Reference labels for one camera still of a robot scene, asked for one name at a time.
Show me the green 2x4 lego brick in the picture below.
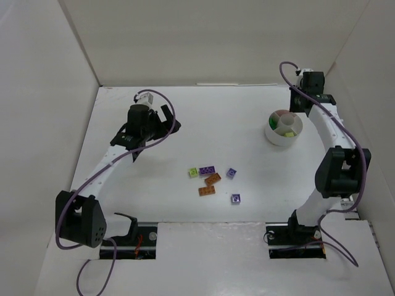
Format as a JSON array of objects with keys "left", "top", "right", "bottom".
[{"left": 268, "top": 117, "right": 278, "bottom": 130}]

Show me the purple 2x4 lego brick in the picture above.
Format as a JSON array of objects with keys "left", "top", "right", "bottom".
[{"left": 199, "top": 166, "right": 216, "bottom": 176}]

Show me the orange 2x4 lego brick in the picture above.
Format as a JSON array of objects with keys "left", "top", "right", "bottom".
[{"left": 204, "top": 173, "right": 222, "bottom": 186}]

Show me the lavender 2x2 lego brick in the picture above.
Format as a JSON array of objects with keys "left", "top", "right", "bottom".
[
  {"left": 231, "top": 194, "right": 241, "bottom": 204},
  {"left": 227, "top": 168, "right": 237, "bottom": 179}
]

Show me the red 2x4 lego brick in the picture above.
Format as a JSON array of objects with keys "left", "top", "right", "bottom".
[{"left": 275, "top": 110, "right": 294, "bottom": 117}]

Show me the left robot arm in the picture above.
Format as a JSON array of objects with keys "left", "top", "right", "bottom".
[{"left": 55, "top": 102, "right": 181, "bottom": 250}]

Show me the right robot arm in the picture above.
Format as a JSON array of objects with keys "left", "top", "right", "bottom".
[{"left": 288, "top": 69, "right": 372, "bottom": 239}]

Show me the white divided round container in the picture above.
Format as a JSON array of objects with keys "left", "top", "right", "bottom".
[{"left": 264, "top": 112, "right": 303, "bottom": 147}]

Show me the orange 2x4 lego plate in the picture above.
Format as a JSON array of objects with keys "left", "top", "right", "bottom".
[{"left": 198, "top": 186, "right": 215, "bottom": 197}]

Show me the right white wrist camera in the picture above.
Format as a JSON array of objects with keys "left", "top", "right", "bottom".
[{"left": 295, "top": 68, "right": 313, "bottom": 88}]

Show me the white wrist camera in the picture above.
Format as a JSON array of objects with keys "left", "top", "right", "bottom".
[
  {"left": 295, "top": 68, "right": 313, "bottom": 88},
  {"left": 133, "top": 92, "right": 154, "bottom": 109}
]

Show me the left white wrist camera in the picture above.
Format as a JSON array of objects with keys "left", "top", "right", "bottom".
[{"left": 133, "top": 92, "right": 154, "bottom": 109}]

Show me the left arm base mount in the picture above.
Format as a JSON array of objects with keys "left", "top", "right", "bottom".
[{"left": 112, "top": 223, "right": 158, "bottom": 260}]

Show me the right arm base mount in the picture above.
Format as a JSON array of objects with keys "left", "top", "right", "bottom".
[{"left": 264, "top": 223, "right": 326, "bottom": 259}]

